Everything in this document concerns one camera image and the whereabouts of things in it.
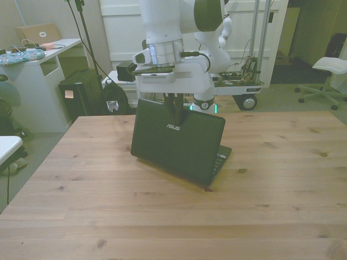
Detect white charger cable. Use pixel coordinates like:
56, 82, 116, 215
12, 38, 37, 53

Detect black camera stand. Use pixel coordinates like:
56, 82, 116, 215
73, 0, 108, 114

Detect black backpack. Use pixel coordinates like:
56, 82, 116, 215
101, 78, 137, 116

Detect pale slippers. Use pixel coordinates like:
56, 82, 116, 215
1, 157, 28, 176

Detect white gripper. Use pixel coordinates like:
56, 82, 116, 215
136, 62, 215, 126

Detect black chair backrest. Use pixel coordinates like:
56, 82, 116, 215
325, 32, 347, 59

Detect black Asus laptop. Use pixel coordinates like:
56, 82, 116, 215
130, 97, 233, 189

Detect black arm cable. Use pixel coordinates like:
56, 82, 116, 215
179, 50, 211, 73

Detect white desk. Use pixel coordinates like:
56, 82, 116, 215
0, 37, 91, 134

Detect black cube box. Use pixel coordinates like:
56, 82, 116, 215
116, 61, 136, 83

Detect long black hanging cable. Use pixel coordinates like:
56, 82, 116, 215
64, 0, 139, 109

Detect white office chair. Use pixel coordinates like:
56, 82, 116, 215
294, 56, 347, 111

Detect white rounded table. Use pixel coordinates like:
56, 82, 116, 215
0, 135, 24, 166

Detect floral patterned cushion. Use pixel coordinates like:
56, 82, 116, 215
0, 50, 46, 67

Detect small white side table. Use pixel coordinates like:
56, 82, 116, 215
100, 69, 140, 115

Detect aluminium frame wheeled cart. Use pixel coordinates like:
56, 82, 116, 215
211, 0, 273, 112

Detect wired electronics board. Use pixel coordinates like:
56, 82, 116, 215
214, 55, 261, 83

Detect cardboard box with white label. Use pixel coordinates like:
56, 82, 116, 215
14, 22, 62, 46

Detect black tower case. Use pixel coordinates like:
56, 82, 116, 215
57, 69, 104, 123

